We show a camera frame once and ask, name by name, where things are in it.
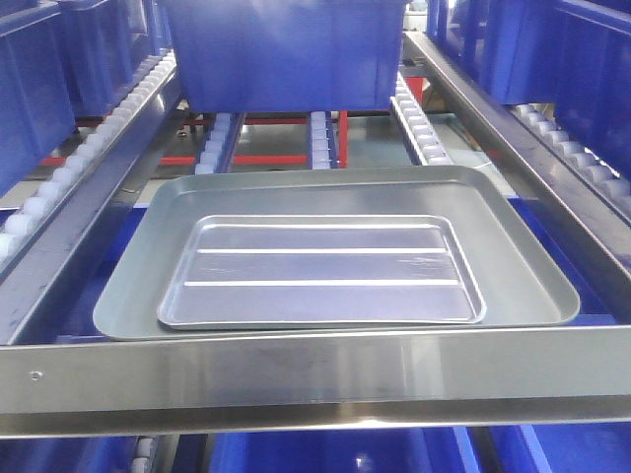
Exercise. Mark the blue bin shelf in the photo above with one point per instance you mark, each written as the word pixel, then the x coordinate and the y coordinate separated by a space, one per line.
pixel 63 60
pixel 509 48

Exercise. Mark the blue bin right shelf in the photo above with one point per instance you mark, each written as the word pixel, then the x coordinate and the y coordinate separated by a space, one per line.
pixel 509 48

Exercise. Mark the blue bin left shelf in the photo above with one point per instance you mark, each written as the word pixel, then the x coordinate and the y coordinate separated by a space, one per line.
pixel 63 60

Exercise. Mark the blue bin on centre shelf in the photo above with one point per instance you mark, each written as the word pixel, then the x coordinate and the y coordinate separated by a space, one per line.
pixel 286 56

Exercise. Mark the silver ribbed metal tray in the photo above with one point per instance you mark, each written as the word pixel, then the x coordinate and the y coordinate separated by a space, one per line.
pixel 241 272

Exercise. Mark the large grey metal tray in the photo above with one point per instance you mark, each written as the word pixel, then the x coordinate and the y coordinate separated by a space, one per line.
pixel 520 282

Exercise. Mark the steel front shelf bar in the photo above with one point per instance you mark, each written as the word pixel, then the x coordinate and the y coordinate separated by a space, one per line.
pixel 318 381

